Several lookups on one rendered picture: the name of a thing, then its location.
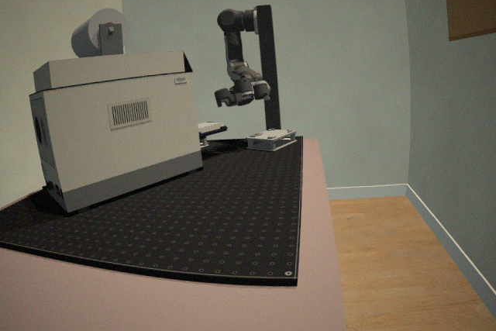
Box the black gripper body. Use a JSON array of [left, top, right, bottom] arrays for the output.
[[229, 78, 258, 106]]

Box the beige foil roll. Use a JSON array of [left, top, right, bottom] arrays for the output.
[[71, 8, 129, 58]]

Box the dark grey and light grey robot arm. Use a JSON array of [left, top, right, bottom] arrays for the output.
[[217, 6, 270, 100]]

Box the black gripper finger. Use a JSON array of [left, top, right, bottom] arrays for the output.
[[215, 96, 238, 107], [215, 88, 251, 106]]

